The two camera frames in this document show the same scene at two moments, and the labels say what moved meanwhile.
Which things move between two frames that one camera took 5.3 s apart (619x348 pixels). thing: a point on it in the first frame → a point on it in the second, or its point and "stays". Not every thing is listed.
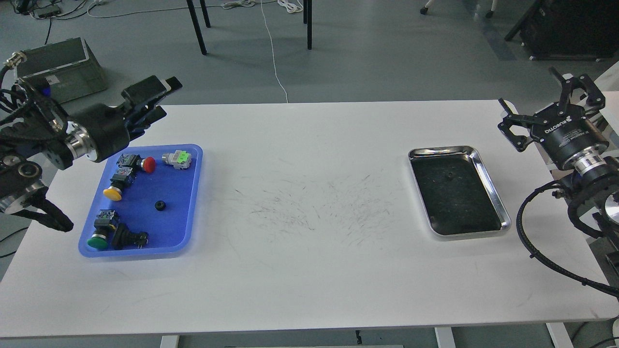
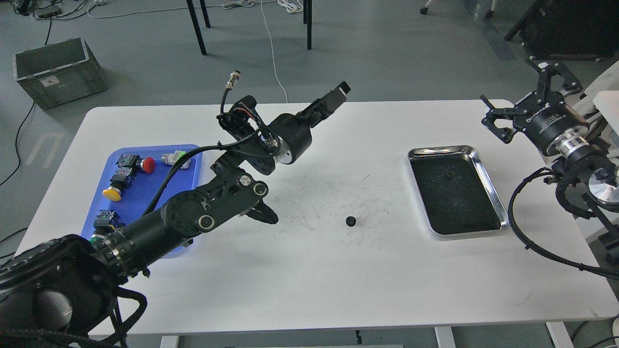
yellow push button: (120, 180) stays
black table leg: (197, 26) stays
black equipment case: (569, 30) stays
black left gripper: (101, 131) → (294, 132)
